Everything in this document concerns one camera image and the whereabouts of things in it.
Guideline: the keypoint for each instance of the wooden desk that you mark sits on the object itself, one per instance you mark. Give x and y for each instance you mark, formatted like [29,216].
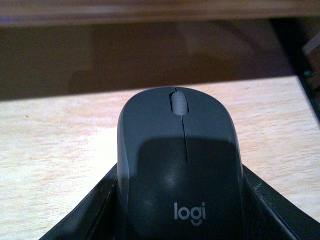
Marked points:
[67,67]

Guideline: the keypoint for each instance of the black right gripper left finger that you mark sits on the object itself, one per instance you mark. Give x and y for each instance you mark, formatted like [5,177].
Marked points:
[94,217]

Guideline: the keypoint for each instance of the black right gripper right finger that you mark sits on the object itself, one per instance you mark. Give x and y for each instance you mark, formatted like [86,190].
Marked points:
[270,216]

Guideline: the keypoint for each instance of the dark grey logi mouse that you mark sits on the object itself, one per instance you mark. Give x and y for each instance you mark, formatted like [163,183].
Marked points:
[179,171]

